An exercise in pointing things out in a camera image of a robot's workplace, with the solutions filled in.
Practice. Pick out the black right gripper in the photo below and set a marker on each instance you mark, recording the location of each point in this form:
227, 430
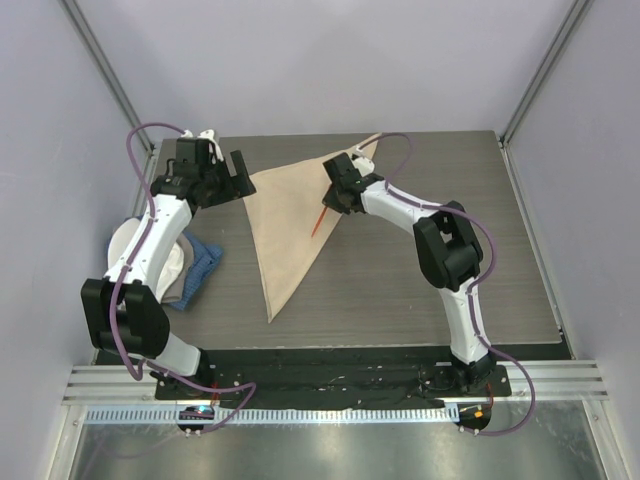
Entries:
330, 202

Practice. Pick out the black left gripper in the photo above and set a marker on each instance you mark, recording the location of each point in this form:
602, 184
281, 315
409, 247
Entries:
242, 188

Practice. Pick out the orange plastic utensil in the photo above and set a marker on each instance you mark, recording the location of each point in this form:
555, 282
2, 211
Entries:
318, 222

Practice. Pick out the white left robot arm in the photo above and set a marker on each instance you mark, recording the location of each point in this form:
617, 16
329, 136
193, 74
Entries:
123, 312

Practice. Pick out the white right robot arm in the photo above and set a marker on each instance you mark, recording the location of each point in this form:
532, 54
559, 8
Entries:
448, 251

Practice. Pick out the blue plaid cloth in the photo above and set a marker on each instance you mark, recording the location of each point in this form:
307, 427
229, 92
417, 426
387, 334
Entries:
207, 258

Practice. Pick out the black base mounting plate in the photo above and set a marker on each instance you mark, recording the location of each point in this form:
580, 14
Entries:
334, 379

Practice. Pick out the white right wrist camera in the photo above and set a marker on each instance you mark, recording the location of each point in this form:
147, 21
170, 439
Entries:
363, 164

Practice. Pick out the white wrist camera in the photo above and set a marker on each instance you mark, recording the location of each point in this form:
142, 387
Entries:
210, 135
363, 164

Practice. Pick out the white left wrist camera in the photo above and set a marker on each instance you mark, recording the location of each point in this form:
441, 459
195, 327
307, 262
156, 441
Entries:
210, 135

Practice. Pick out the slotted grey cable duct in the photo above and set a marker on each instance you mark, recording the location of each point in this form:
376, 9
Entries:
202, 414

